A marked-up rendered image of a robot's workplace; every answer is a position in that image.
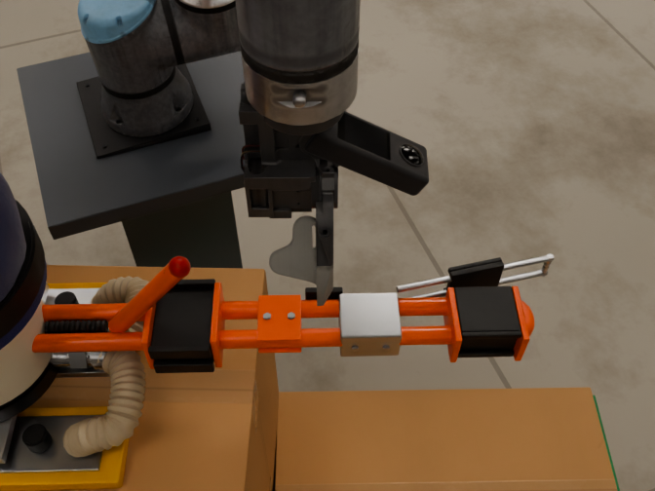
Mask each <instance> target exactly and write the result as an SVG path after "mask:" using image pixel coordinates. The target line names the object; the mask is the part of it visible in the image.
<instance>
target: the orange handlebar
mask: <svg viewBox="0 0 655 491"><path fill-rule="evenodd" d="M398 299H399V308H400V317H405V316H446V315H447V300H446V297H415V298H398ZM127 304H128V303H108V304H57V305H43V306H42V312H43V318H44V322H46V321H78V320H79V321H88V320H90V321H92V320H95V321H98V320H101V321H103V320H106V321H111V319H112V318H113V317H115V316H116V315H117V314H118V313H119V312H120V311H121V310H122V309H123V308H124V307H125V306H126V305H127ZM521 304H522V307H523V312H524V316H525V320H526V325H527V329H528V334H529V336H530V335H531V333H532V331H533V329H534V316H533V313H532V311H531V309H530V307H529V306H528V305H527V304H526V303H524V302H523V301H522V300H521ZM221 314H222V319H223V320H256V319H257V329H243V330H220V333H219V346H220V349H258V352H259V353H301V348H306V347H341V346H342V344H341V341H340V328H301V319H306V318H339V299H328V300H327V301H326V303H325V305H324V306H317V299H313V300H301V296H300V295H259V296H258V301H222V306H221ZM401 328H402V340H401V343H400V345H448V344H451V340H452V333H451V327H450V325H439V326H401ZM141 337H142V332H97V333H47V334H38V335H37V336H36V337H35V339H34V341H33V345H32V352H33V353H67V352H115V351H143V349H142V346H141Z"/></svg>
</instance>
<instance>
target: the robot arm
mask: <svg viewBox="0 0 655 491"><path fill-rule="evenodd" d="M360 6H361V0H80V1H79V5H78V18H79V20H80V24H81V31H82V34H83V36H84V38H85V40H86V42H87V45H88V48H89V50H90V53H91V56H92V58H93V61H94V64H95V66H96V71H97V73H98V76H99V78H100V81H101V83H102V91H101V101H100V106H101V111H102V114H103V116H104V119H105V121H106V123H107V124H108V125H109V127H110V128H112V129H113V130H114V131H116V132H119V133H121V134H124V135H128V136H134V137H147V136H153V135H157V134H160V133H163V132H167V131H169V130H171V129H173V128H175V127H176V126H177V125H179V124H180V123H181V122H182V121H183V120H184V119H185V118H186V117H187V116H188V114H189V113H190V111H191V108H192V105H193V94H192V90H191V87H190V85H189V83H188V81H187V79H186V78H185V77H184V76H183V75H182V73H181V72H180V71H179V70H178V69H177V67H176V66H177V65H181V64H184V63H189V62H193V61H198V60H202V59H207V58H211V57H219V56H224V55H228V54H233V53H237V52H241V53H242V62H243V70H244V79H245V83H242V85H241V100H240V105H239V119H240V125H243V126H244V135H245V143H246V145H245V146H243V148H242V155H241V169H242V170H243V172H244V183H245V190H246V197H247V205H248V213H249V217H270V218H291V213H292V212H312V208H315V209H316V218H314V217H312V216H309V215H304V216H301V217H299V218H297V219H296V220H295V222H294V223H293V227H292V240H291V242H290V243H289V244H288V245H286V246H284V247H282V248H280V249H278V250H275V251H274V252H272V253H271V255H270V257H269V266H270V268H271V270H272V271H273V272H274V273H276V274H279V275H283V276H287V277H291V278H295V279H299V280H303V281H306V282H310V283H314V284H315V285H316V286H317V306H324V305H325V303H326V301H327V300H328V297H329V296H330V294H331V292H332V290H333V208H338V166H341V167H343V168H346V169H348V170H352V171H354V172H357V173H359V174H361V175H364V176H366V177H369V178H371V179H373V180H376V181H378V182H381V183H383V184H385V185H388V186H390V187H393V188H395V189H398V190H400V191H402V192H405V193H407V194H409V195H411V196H415V195H417V194H419V192H420V191H421V190H422V189H423V188H424V187H425V186H426V185H427V184H428V183H429V171H428V158H427V150H426V148H425V147H424V146H422V145H420V144H418V143H416V142H413V141H411V140H409V139H407V138H405V137H402V136H400V135H398V134H396V133H393V132H390V131H388V130H385V129H383V128H381V127H379V126H376V125H375V124H373V123H371V122H368V121H366V120H364V119H362V118H359V117H357V116H355V115H353V114H350V113H348V112H346V111H345V110H346V109H347V108H348V107H349V106H350V105H351V104H352V102H353V101H354V99H355V97H356V93H357V87H358V62H359V31H360ZM243 159H244V160H245V166H244V167H243ZM312 226H315V227H316V246H315V247H313V229H312Z"/></svg>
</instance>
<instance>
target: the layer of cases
mask: <svg viewBox="0 0 655 491"><path fill-rule="evenodd" d="M273 491H618V490H617V486H616V483H615V479H614V475H613V471H612V468H611V464H610V461H609V457H608V453H607V449H606V445H605V441H604V438H603V434H602V430H601V426H600V422H599V418H598V416H597V409H596V405H595V401H594V397H593V394H592V390H591V388H525V389H461V390H397V391H333V392H279V408H278V422H277V436H276V450H275V465H274V478H273Z"/></svg>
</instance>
